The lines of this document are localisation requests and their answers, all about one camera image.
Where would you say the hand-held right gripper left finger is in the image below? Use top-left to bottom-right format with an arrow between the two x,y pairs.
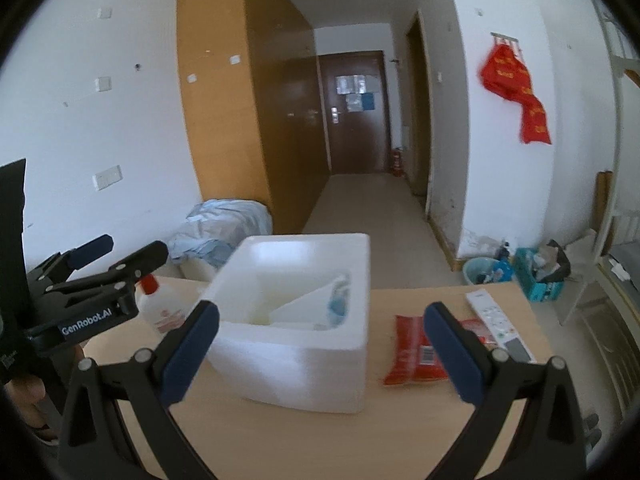
57,300 -> 221,480

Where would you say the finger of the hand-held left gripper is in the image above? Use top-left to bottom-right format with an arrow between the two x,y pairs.
25,233 -> 115,291
47,240 -> 170,297

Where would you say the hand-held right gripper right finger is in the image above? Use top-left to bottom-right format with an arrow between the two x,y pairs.
422,301 -> 587,480

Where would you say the white foam box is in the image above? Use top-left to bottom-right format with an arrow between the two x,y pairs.
200,232 -> 372,415

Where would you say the white tissue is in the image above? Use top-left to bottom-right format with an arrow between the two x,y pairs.
270,275 -> 346,332

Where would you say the blue face mask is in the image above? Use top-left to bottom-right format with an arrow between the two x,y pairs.
327,274 -> 352,329

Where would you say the person's left hand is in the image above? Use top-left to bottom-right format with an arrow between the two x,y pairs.
12,375 -> 61,447

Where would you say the small red snack packet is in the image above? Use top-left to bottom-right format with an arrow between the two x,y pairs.
459,318 -> 498,348

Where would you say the white lotion pump bottle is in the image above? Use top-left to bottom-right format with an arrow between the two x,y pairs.
135,272 -> 193,341

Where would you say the white remote control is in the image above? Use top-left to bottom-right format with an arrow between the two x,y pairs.
466,291 -> 538,365

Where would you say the pale green waste basket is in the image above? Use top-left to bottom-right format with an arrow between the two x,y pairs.
462,257 -> 516,286

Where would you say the pale blue bedding bundle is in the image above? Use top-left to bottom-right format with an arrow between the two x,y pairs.
166,199 -> 274,281

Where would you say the teal storage crate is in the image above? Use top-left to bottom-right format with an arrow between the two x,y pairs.
515,247 -> 566,303

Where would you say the black trash bag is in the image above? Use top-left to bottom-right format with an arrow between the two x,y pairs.
542,239 -> 572,281

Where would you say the wooden wardrobe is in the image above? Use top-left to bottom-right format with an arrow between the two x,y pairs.
176,0 -> 331,235

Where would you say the brown wooden plank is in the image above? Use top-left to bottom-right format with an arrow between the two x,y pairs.
596,171 -> 613,241

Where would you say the metal bunk bed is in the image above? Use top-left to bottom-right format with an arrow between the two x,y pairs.
555,0 -> 640,426

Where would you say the brown side door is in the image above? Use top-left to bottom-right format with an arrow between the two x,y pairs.
405,10 -> 433,218

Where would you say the dark brown entry door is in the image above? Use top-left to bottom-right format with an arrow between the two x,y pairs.
318,50 -> 392,175

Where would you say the red shopping bag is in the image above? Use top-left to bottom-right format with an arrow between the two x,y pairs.
481,42 -> 532,106
517,94 -> 552,146

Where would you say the white paper notice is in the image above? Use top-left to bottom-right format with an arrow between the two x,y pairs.
334,74 -> 378,96

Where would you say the large white wall switch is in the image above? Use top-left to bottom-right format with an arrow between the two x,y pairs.
92,165 -> 123,191

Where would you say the wall hook rack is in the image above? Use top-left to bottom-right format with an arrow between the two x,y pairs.
491,32 -> 521,53

